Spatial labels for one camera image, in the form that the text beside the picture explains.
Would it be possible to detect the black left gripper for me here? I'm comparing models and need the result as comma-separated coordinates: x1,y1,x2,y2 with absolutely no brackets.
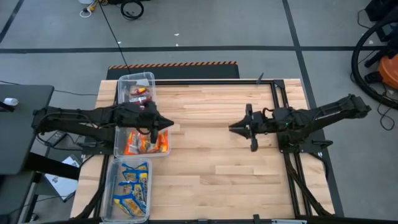
116,101,174,144

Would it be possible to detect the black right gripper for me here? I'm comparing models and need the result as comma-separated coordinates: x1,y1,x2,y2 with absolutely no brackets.
229,104,276,152

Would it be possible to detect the pink yellow noodle pack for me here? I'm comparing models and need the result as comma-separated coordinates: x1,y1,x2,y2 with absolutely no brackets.
129,86,149,96

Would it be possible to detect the clear plastic bin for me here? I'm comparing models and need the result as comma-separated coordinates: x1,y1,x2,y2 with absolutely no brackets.
117,72,157,108
101,157,153,223
113,126,172,159

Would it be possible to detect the black hazard-striped floor mat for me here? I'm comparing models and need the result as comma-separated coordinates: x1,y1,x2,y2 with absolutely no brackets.
106,61,241,80

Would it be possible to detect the black power adapter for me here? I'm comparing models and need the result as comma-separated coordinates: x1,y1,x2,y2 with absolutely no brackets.
46,132,68,147

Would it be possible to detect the black bar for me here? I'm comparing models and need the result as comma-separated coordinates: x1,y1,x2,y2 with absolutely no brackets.
24,152,81,180

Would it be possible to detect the white paper sheet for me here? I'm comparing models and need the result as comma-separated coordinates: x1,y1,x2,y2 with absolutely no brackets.
43,155,82,203

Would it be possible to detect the black desk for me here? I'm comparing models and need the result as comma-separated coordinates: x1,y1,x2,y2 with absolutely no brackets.
0,84,55,175

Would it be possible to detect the orange shop vacuum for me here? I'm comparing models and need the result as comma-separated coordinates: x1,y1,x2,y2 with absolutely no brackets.
377,54,398,91

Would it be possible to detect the black equipment case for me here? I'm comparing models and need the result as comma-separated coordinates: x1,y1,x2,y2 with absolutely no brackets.
365,0,398,43

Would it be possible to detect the black aluminium rig frame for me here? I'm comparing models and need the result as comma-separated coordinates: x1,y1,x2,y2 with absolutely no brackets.
73,79,335,224

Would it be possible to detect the long black floor cable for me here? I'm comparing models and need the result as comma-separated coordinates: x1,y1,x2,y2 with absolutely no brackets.
98,0,130,70

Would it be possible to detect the coiled black cable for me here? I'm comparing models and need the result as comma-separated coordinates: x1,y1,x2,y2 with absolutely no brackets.
120,0,146,21

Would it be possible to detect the black vacuum hose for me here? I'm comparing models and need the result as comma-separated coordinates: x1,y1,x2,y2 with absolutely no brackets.
350,14,398,110

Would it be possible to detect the yellow white power cord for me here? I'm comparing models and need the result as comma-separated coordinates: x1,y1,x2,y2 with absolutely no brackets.
79,0,100,19

